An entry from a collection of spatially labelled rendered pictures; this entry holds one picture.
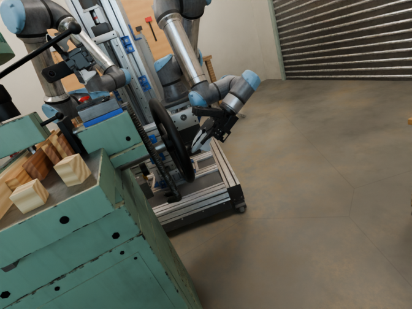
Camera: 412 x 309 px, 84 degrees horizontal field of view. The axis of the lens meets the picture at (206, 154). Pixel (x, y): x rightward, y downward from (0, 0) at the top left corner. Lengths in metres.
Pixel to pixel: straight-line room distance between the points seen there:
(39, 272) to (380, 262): 1.23
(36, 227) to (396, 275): 1.23
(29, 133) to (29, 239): 0.30
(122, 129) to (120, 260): 0.32
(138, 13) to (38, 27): 2.98
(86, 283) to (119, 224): 0.16
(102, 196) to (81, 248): 0.19
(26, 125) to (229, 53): 4.12
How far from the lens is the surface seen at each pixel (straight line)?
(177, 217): 1.52
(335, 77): 3.80
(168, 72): 1.33
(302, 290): 1.22
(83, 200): 0.44
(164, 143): 0.72
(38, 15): 1.27
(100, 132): 0.64
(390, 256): 1.35
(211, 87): 0.92
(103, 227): 0.57
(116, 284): 0.67
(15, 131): 0.71
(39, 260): 0.62
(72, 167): 0.47
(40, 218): 0.47
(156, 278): 0.69
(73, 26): 0.83
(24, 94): 4.19
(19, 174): 0.61
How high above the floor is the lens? 1.05
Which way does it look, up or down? 25 degrees down
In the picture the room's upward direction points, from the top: 21 degrees counter-clockwise
